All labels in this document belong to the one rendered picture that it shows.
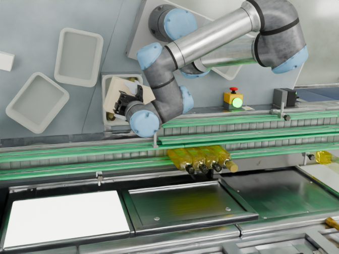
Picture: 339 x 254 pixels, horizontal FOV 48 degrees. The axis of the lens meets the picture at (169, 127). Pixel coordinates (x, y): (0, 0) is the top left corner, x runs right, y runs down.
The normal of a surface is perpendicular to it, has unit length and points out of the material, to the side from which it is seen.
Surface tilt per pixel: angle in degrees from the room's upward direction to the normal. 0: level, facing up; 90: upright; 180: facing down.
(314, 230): 90
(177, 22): 7
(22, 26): 0
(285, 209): 90
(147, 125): 0
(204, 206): 90
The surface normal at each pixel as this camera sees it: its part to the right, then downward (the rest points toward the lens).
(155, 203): 0.03, -0.96
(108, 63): 0.28, 0.29
